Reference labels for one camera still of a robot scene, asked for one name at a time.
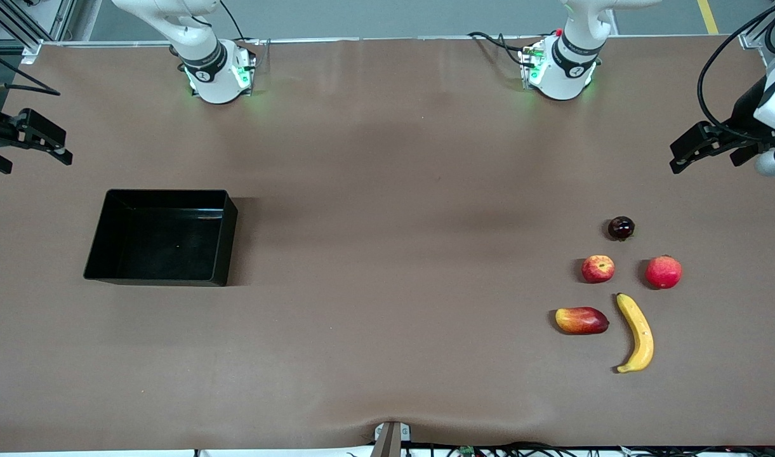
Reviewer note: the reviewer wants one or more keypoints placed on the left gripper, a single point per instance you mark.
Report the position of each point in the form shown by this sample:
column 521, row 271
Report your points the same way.
column 740, row 116

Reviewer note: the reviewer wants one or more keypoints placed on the black plastic box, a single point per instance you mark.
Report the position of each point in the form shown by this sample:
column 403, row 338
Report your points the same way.
column 165, row 241

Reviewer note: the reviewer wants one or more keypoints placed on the small red yellow apple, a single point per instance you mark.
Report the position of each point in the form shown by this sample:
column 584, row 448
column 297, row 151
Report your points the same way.
column 598, row 269

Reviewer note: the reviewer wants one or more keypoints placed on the yellow banana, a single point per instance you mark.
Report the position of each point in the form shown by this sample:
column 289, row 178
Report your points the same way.
column 641, row 333

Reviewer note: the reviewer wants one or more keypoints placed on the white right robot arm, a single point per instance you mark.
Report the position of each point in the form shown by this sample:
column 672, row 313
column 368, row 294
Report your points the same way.
column 212, row 82

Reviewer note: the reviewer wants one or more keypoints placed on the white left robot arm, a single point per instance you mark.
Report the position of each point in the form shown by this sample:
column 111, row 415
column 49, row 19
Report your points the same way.
column 562, row 79

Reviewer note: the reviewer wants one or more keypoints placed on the dark purple plum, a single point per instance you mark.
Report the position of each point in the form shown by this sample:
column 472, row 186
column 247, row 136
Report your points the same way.
column 621, row 228

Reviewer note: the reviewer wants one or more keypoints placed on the red yellow mango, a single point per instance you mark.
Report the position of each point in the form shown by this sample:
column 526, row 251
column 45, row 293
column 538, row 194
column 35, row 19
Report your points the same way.
column 581, row 320

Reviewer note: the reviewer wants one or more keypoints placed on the table cover sheet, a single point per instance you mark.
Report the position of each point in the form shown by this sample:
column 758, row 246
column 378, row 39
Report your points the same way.
column 387, row 355

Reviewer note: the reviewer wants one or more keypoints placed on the small green circuit board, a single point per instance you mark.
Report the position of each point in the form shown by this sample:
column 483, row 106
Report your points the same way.
column 467, row 451

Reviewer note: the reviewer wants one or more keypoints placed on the metal table edge clamp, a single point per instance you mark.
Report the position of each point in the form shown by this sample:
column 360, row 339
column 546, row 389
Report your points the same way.
column 390, row 441

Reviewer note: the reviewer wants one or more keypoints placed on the aluminium frame profile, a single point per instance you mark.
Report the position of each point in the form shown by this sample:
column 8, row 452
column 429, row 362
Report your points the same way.
column 62, row 19
column 752, row 39

